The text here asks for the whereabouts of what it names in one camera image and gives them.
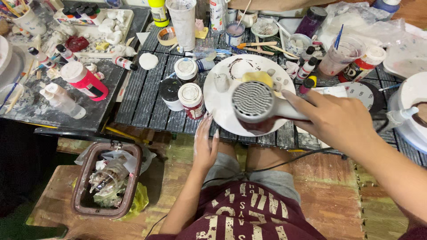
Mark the person's left hand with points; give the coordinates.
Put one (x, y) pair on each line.
(204, 146)

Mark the person's right hand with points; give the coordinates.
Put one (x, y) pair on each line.
(340, 120)

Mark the white hair dryer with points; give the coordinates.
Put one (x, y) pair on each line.
(253, 101)

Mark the white paper sheet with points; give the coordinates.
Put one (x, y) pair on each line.
(330, 91)

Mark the round sandpaper disc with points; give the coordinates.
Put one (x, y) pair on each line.
(362, 93)

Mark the white round plate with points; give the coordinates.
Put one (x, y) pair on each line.
(220, 110)

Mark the red paint jar white lid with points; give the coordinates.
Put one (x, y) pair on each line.
(191, 100)

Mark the yellow and magenta bottle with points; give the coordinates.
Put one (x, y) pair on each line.
(307, 84)

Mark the small white squeeze bottle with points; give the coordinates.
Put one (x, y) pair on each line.
(398, 115)

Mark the big red jar white lid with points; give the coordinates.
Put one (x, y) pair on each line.
(362, 65)

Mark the small black-capped paint bottle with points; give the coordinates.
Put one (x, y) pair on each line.
(41, 57)
(306, 55)
(66, 53)
(124, 62)
(307, 68)

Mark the clear plastic rinse cup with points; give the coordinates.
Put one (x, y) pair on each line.
(338, 58)

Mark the white paint jar black lid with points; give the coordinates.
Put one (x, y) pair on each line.
(170, 93)

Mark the white clay cylinder piece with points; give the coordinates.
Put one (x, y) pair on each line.
(221, 83)

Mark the crumpled white tissue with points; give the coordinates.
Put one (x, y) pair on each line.
(292, 69)

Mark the white turntable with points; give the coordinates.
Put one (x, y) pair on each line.
(413, 96)

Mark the dark paint jar white lid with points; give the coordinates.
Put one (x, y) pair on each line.
(186, 69)

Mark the grey shorts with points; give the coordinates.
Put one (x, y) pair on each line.
(277, 180)

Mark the maroon printed shirt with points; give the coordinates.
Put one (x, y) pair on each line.
(247, 216)

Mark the blue and white paint tube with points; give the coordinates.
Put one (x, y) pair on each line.
(205, 64)

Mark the blue paintbrush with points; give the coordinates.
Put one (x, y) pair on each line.
(338, 36)

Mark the yellow plastic bag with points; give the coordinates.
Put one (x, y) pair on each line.
(138, 200)

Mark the white blue-patterned cup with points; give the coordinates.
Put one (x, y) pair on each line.
(297, 45)

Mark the wooden stick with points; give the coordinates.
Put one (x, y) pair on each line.
(283, 51)

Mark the clear plastic bag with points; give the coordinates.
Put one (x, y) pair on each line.
(360, 26)

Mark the white clay disc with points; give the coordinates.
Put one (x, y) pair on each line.
(148, 61)

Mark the purple glitter jar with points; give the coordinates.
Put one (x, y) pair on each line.
(310, 21)

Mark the masking tape roll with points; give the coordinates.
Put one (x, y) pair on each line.
(166, 36)

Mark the cup of lilac paint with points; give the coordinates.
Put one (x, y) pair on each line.
(234, 33)

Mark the small dish of metal bits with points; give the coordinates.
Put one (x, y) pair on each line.
(264, 29)

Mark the pink pig figurine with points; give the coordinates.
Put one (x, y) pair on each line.
(199, 24)

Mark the tall white plastic cup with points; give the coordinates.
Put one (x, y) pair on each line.
(182, 25)

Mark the blue-lidded jar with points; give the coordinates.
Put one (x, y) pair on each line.
(387, 5)

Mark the brown trash bin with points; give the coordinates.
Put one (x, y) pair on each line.
(80, 186)

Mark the large red paint bottle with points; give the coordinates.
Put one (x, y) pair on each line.
(85, 81)

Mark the white ceramic mug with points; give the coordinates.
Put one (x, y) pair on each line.
(248, 18)

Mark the clear plastic squeeze bottle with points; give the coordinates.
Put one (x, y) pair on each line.
(63, 101)

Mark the white tray of clay figurines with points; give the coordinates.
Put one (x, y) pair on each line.
(110, 30)

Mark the red clay piece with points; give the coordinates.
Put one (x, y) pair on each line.
(76, 43)

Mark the box of black-lidded paint pots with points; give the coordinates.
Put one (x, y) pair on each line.
(81, 13)

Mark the white cup of brushes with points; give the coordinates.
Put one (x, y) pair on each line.
(30, 21)

